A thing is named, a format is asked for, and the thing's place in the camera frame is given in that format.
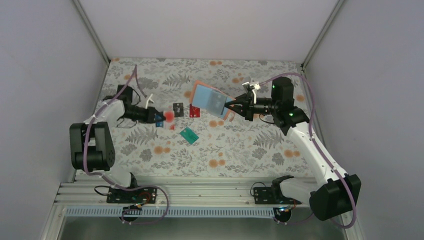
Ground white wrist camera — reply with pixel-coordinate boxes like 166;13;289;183
144;93;155;109
242;81;261;105

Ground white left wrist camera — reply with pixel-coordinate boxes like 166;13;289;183
144;93;155;109

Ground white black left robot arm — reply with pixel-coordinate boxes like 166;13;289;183
69;84;182;203

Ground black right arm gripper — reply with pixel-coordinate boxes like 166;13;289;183
225;92;279;121

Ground aluminium frame post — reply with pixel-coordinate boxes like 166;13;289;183
300;0;345;70
72;0;111;65

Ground black credit card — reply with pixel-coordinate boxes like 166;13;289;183
172;102;184;118

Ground blue credit card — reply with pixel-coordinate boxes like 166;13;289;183
155;121;165;128

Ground white card red circle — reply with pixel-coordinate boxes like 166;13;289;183
163;110;176;131

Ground red credit card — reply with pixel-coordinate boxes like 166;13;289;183
189;103;201;118

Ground left aluminium frame post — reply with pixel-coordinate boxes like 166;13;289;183
72;0;111;65

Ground teal credit card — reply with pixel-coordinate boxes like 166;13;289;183
179;127;199;145

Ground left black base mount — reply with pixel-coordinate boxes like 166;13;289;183
106;186;158;214

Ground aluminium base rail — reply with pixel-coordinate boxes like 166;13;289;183
54;176;307;219

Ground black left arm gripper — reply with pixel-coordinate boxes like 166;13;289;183
120;105;165;124

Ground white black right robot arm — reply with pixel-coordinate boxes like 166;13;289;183
238;76;362;229

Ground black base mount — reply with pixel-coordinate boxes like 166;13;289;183
106;186;158;214
249;175;302;224

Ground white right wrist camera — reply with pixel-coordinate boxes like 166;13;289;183
242;81;261;105

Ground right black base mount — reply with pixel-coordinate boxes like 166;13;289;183
249;175;302;224

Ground floral patterned table mat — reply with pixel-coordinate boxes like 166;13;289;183
100;57;312;178

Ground pink leather card holder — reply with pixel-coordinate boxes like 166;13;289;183
189;80;235;120

